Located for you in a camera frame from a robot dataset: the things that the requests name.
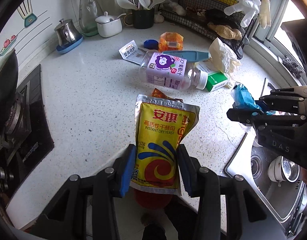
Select dark green utensil mug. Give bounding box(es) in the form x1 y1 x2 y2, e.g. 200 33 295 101
123 8 154 29

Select ginger root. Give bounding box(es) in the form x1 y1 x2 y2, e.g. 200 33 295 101
207 22 242 41

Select red chili sauce sachet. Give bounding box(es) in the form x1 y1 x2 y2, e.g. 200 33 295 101
151 88 183 103

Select red trash bin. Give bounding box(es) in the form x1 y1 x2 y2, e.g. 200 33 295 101
134 189 173 210

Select stainless steel sink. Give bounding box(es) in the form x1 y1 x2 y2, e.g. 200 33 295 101
224 132 307 239

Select blue saucer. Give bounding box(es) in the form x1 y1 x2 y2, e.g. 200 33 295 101
55 36 84 54

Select glass carafe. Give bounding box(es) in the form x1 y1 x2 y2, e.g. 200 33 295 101
78 0 99 37

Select steel wool scourer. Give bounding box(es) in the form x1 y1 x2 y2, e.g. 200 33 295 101
282 55 303 79

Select steel oil pot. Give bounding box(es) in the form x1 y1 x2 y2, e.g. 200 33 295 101
54 19 82 48

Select blue bottle cap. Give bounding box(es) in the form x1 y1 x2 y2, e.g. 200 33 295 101
143 39 159 50

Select white sugar bowl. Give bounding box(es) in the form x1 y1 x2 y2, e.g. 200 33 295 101
95 11 126 38

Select black wok with lid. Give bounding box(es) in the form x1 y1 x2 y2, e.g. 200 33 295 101
0 49 19 111

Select blue wrapper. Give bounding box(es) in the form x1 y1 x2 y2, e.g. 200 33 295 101
231 82 261 110

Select green white medicine box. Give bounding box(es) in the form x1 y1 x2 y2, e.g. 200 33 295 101
205 72 228 92

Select white sachet packet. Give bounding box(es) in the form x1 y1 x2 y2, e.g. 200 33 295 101
119 40 147 65

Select black gas stove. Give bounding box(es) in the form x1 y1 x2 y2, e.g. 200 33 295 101
0 65 54 205

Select purple grape juice bottle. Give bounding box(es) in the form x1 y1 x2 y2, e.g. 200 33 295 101
139 52 208 90

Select black wire spice rack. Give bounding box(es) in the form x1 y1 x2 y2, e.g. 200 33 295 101
159 0 256 60

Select teal scrub brush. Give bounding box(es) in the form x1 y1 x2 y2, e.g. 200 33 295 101
162 50 210 63

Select yellow yeast packet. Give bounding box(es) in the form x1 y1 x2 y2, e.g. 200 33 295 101
131 94 200 194

